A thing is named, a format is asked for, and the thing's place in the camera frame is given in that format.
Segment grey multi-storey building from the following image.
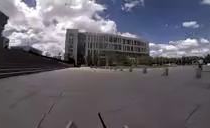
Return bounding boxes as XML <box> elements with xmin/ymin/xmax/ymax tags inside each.
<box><xmin>64</xmin><ymin>28</ymin><xmax>151</xmax><ymax>67</ymax></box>

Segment grey concrete slab pavement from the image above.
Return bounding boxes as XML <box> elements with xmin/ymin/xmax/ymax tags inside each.
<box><xmin>0</xmin><ymin>63</ymin><xmax>210</xmax><ymax>128</ymax></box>

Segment row of bollards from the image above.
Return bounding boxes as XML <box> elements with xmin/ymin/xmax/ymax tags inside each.
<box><xmin>89</xmin><ymin>63</ymin><xmax>203</xmax><ymax>80</ymax></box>

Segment robot's own part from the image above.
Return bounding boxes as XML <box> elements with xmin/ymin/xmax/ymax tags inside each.
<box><xmin>66</xmin><ymin>120</ymin><xmax>78</xmax><ymax>128</ymax></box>

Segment row of trees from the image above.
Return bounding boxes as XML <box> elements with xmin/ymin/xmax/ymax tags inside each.
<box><xmin>148</xmin><ymin>53</ymin><xmax>210</xmax><ymax>66</ymax></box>

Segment dark stepped wall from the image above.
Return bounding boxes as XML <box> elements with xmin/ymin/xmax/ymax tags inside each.
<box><xmin>0</xmin><ymin>46</ymin><xmax>75</xmax><ymax>80</ymax></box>

